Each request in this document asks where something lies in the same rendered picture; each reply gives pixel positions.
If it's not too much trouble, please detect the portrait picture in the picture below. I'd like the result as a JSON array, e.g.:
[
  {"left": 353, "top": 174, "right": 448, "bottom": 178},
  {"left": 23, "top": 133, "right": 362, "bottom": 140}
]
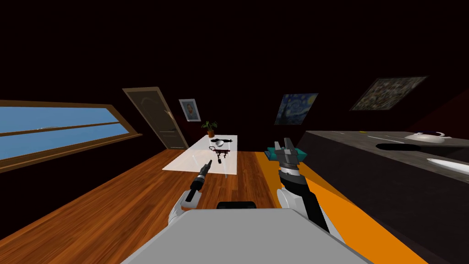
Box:
[{"left": 178, "top": 99, "right": 202, "bottom": 123}]

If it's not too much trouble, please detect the starry night picture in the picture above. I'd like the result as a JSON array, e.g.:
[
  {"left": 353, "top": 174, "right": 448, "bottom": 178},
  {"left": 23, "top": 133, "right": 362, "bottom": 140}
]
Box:
[{"left": 274, "top": 93, "right": 319, "bottom": 127}]

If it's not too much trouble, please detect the dark counter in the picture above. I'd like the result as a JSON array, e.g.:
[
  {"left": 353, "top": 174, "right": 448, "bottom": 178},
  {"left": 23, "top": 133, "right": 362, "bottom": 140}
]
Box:
[{"left": 295, "top": 130, "right": 469, "bottom": 264}]

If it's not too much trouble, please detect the white table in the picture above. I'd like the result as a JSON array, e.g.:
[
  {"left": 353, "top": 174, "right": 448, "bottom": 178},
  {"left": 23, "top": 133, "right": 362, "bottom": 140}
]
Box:
[{"left": 161, "top": 134, "right": 239, "bottom": 176}]

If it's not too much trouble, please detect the white plate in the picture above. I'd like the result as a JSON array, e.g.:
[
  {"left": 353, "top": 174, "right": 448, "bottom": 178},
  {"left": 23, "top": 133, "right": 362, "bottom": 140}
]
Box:
[{"left": 426, "top": 158, "right": 469, "bottom": 176}]

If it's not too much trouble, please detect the speckled abstract picture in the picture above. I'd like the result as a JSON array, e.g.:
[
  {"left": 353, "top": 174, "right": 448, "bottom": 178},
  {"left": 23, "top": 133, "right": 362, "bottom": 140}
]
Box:
[{"left": 349, "top": 76, "right": 429, "bottom": 112}]

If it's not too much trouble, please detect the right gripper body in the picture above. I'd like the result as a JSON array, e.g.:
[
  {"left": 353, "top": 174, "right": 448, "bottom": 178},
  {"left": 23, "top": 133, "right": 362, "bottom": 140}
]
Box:
[{"left": 276, "top": 148, "right": 300, "bottom": 169}]

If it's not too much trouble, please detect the wooden framed window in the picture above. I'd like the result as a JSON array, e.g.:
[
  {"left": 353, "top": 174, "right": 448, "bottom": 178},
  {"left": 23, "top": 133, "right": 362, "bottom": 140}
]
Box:
[{"left": 0, "top": 99, "right": 143, "bottom": 174}]

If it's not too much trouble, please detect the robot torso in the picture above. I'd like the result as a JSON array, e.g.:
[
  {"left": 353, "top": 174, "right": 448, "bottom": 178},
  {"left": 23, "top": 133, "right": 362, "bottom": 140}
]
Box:
[{"left": 120, "top": 201, "right": 375, "bottom": 264}]

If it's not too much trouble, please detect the orange rug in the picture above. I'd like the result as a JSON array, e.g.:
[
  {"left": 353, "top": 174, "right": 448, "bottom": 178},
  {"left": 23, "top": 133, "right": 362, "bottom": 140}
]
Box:
[{"left": 254, "top": 151, "right": 430, "bottom": 264}]

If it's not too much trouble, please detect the white teapot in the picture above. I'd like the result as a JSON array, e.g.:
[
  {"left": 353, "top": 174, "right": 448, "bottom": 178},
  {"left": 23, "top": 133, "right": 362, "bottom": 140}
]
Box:
[{"left": 404, "top": 131, "right": 452, "bottom": 144}]

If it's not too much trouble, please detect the brown door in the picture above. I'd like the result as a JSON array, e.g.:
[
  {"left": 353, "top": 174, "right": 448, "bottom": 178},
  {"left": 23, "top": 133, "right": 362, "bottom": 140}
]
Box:
[{"left": 122, "top": 86, "right": 190, "bottom": 151}]

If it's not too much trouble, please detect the teal box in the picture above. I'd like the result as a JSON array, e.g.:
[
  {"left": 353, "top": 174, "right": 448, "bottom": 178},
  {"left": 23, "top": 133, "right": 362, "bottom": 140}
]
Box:
[{"left": 265, "top": 146, "right": 308, "bottom": 162}]

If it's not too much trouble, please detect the potted green plant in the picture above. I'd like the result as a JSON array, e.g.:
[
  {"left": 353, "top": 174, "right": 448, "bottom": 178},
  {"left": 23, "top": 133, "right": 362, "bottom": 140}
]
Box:
[{"left": 200, "top": 121, "right": 219, "bottom": 139}]

